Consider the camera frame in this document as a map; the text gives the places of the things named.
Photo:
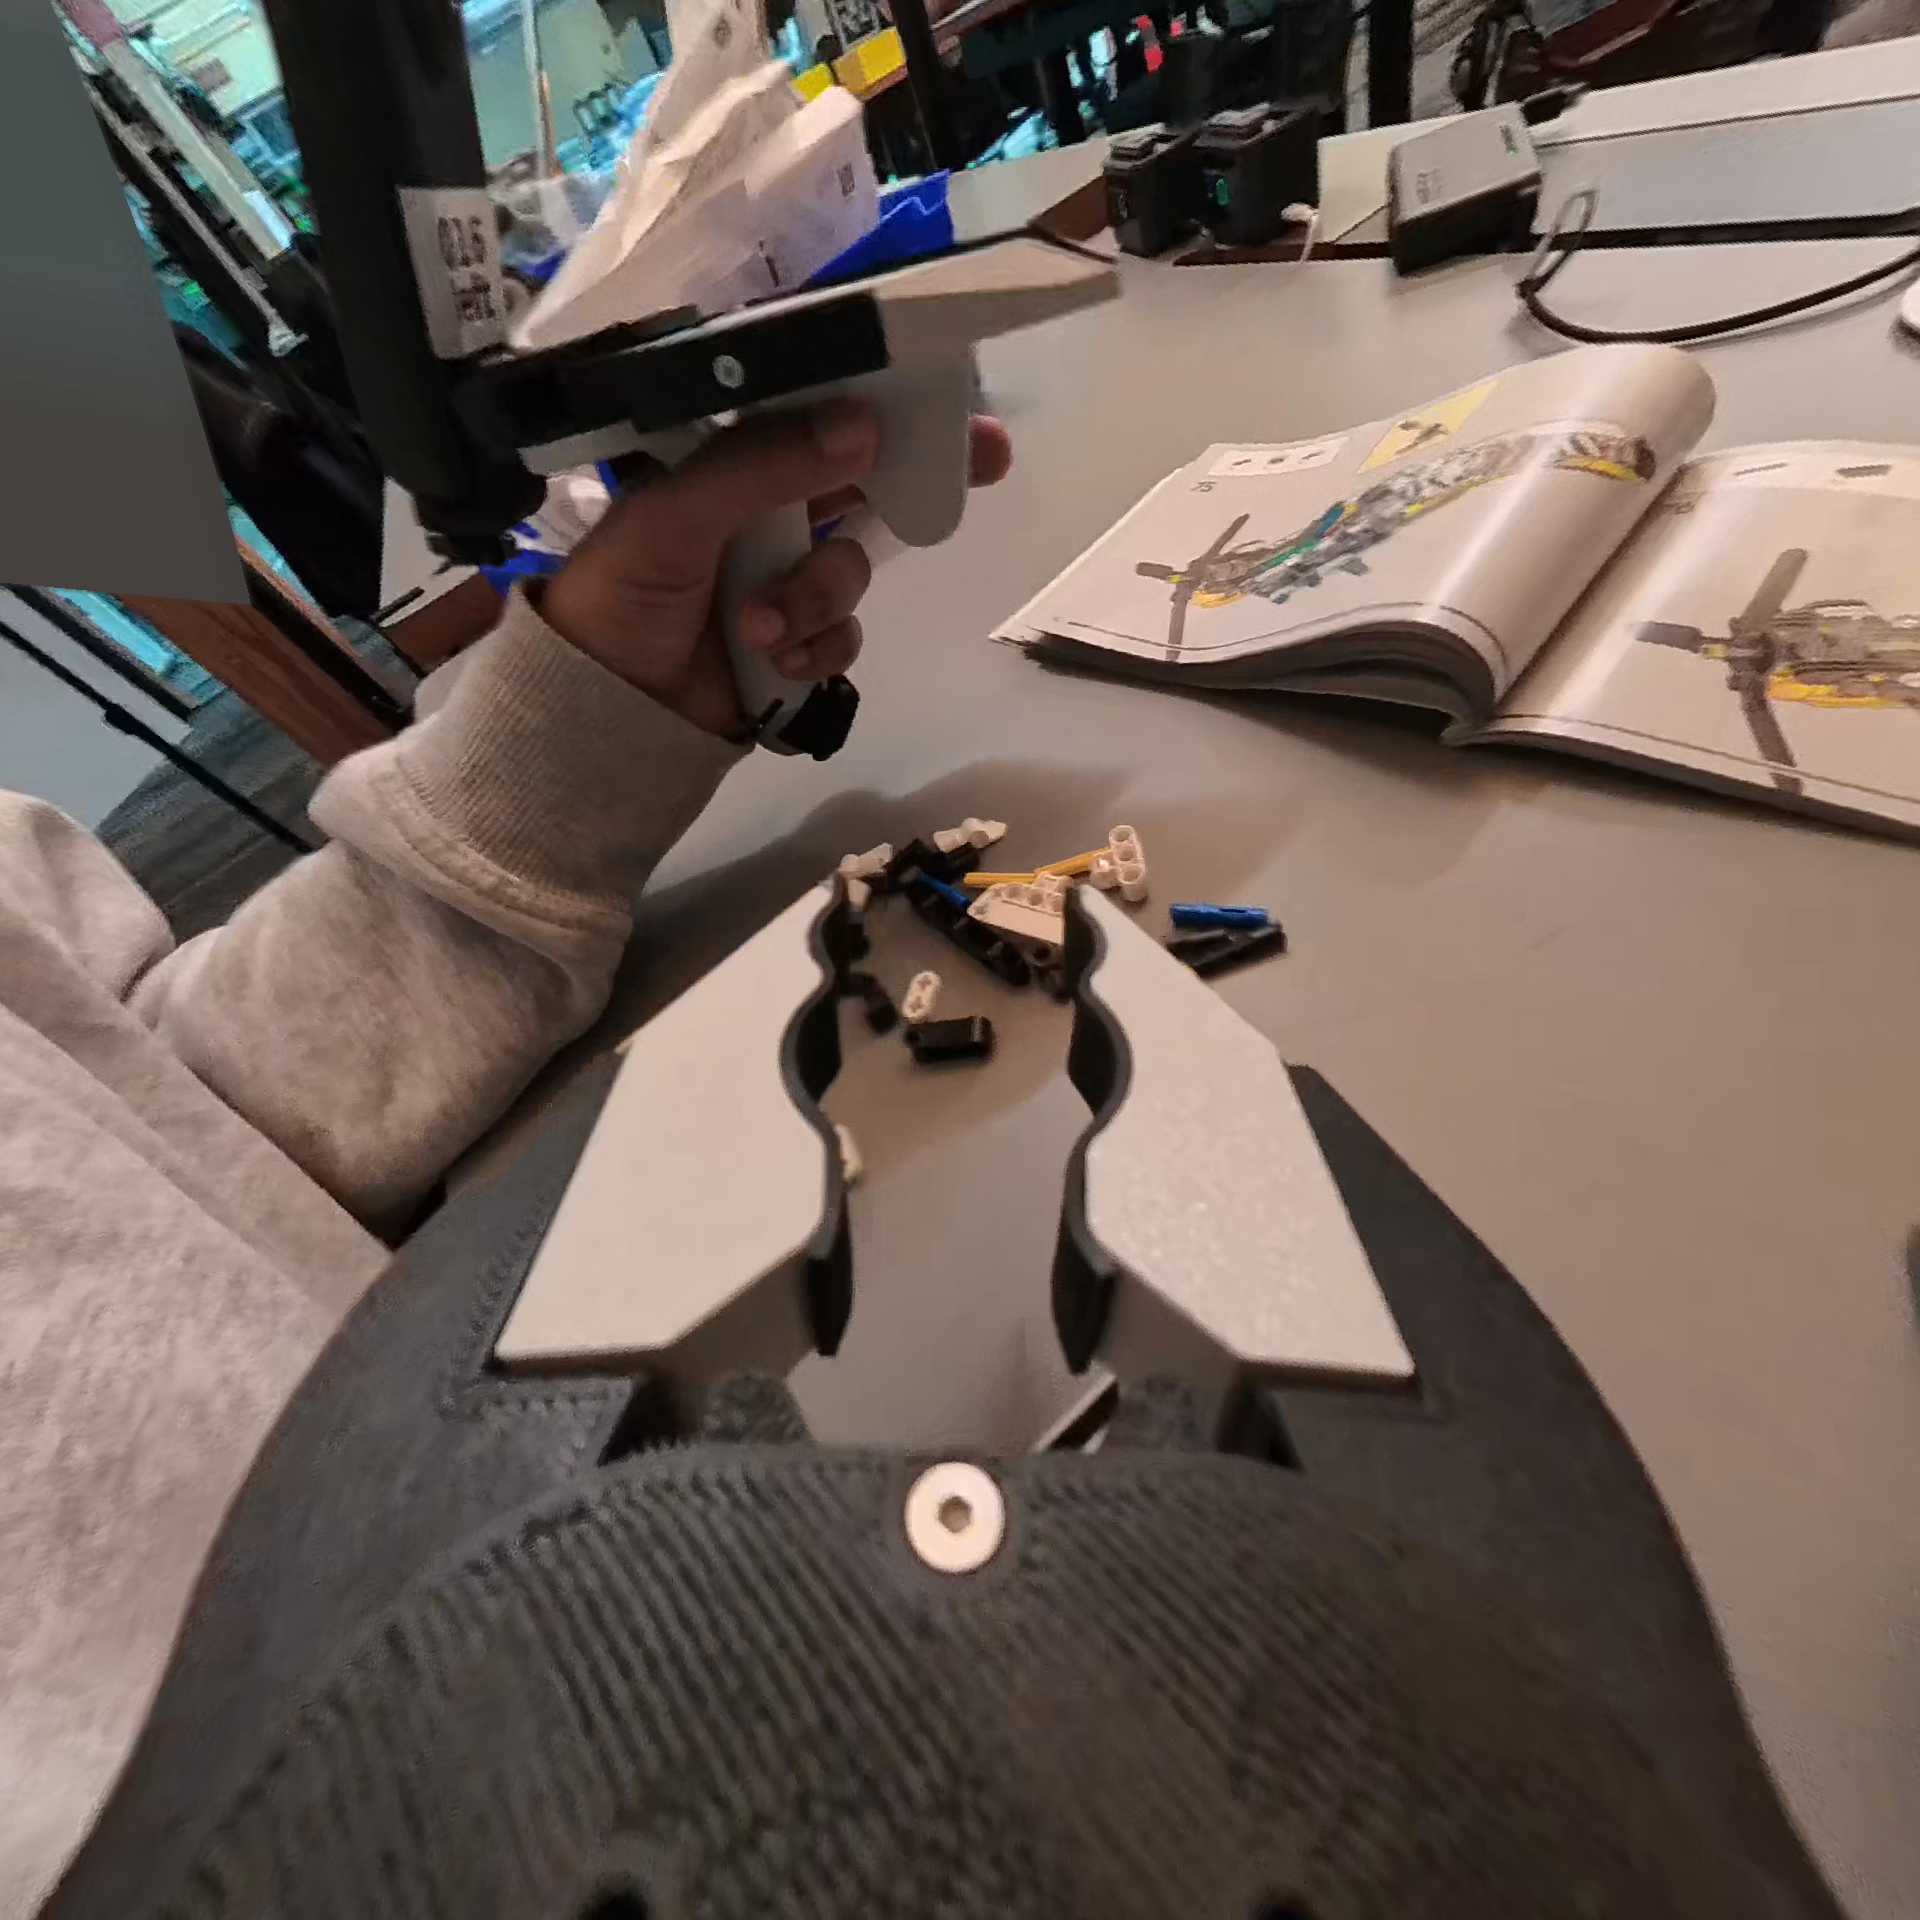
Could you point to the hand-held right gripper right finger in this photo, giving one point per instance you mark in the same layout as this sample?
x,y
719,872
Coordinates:
x,y
1243,1200

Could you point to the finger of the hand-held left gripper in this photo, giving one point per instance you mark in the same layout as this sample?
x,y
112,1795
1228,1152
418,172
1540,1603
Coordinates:
x,y
990,294

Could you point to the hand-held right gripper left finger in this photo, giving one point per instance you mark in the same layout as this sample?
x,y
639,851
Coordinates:
x,y
675,1200

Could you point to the person's left forearm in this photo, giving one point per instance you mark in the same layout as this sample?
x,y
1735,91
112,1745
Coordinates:
x,y
450,902

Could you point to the scattered small lego pieces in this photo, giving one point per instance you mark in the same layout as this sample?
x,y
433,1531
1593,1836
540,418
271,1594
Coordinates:
x,y
1019,914

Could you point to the person's left hand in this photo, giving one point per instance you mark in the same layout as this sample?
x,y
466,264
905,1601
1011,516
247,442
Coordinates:
x,y
644,585

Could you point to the blue plastic bin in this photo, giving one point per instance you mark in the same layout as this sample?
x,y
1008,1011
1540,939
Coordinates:
x,y
900,224

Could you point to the black electronic box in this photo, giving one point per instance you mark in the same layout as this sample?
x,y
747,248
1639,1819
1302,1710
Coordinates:
x,y
1200,180

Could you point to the crumpled white paper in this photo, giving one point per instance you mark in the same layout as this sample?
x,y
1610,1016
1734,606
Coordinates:
x,y
705,180

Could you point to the grey power adapter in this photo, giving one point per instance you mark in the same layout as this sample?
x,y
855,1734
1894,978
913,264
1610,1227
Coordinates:
x,y
1464,180

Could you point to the instruction booklet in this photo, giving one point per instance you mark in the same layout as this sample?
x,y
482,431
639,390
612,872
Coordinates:
x,y
1499,599

